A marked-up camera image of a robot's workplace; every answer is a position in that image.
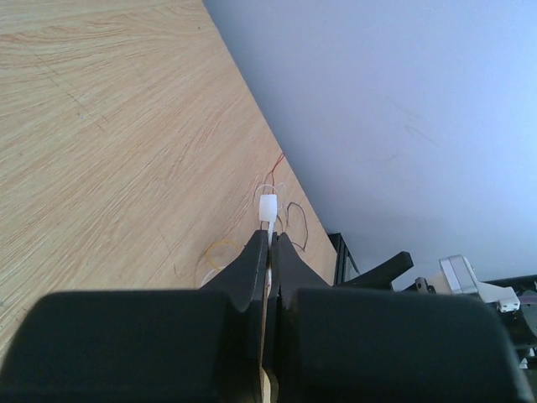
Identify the dark purple wire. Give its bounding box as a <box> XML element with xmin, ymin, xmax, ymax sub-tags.
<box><xmin>285</xmin><ymin>201</ymin><xmax>310</xmax><ymax>253</ymax></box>

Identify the black aluminium frame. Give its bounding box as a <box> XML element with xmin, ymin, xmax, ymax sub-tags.
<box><xmin>328</xmin><ymin>233</ymin><xmax>360</xmax><ymax>285</ymax></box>

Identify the white wire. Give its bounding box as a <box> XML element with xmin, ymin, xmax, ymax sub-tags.
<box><xmin>253</xmin><ymin>183</ymin><xmax>287</xmax><ymax>219</ymax></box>

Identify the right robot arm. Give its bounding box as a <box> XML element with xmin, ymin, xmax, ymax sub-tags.
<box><xmin>334</xmin><ymin>249</ymin><xmax>536</xmax><ymax>370</ymax></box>

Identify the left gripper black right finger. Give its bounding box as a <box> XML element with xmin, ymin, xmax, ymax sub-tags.
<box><xmin>268</xmin><ymin>234</ymin><xmax>529</xmax><ymax>402</ymax></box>

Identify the white zip tie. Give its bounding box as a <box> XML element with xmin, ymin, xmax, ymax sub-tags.
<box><xmin>258</xmin><ymin>193</ymin><xmax>278</xmax><ymax>246</ymax></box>

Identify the yellow wire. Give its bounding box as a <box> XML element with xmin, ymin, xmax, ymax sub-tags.
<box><xmin>205</xmin><ymin>239</ymin><xmax>240</xmax><ymax>270</ymax></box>

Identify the red wire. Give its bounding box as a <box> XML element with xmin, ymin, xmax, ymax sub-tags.
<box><xmin>268</xmin><ymin>151</ymin><xmax>287</xmax><ymax>184</ymax></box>

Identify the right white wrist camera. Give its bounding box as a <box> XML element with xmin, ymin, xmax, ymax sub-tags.
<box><xmin>414</xmin><ymin>255</ymin><xmax>520</xmax><ymax>313</ymax></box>

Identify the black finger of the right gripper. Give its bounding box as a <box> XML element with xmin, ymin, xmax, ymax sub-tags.
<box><xmin>335</xmin><ymin>251</ymin><xmax>414</xmax><ymax>290</ymax></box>

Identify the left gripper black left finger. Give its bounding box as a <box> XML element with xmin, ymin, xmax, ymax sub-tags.
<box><xmin>1</xmin><ymin>230</ymin><xmax>269</xmax><ymax>402</ymax></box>

